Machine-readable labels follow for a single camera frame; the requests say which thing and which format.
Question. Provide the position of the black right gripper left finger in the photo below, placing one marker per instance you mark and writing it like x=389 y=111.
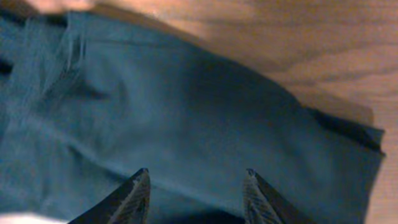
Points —
x=128 y=204

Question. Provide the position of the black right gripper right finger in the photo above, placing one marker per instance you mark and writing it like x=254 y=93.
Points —
x=264 y=205

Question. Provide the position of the black shorts with grey waistband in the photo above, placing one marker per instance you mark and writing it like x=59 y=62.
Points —
x=86 y=101

